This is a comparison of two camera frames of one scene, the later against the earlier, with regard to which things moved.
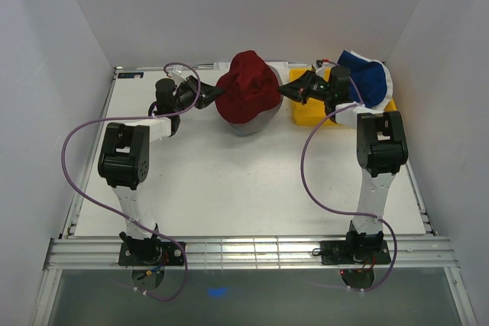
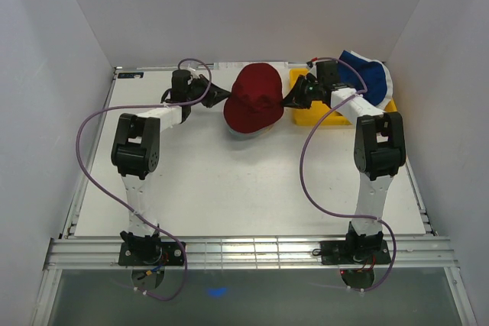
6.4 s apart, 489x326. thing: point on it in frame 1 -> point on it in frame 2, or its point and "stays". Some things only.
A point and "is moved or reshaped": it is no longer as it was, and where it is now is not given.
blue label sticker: [131, 75] stays
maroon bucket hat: [250, 88] is moved or reshaped
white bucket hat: [388, 79] stays
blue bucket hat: [369, 77] stays
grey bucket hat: [256, 127] -> [244, 136]
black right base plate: [374, 251] stays
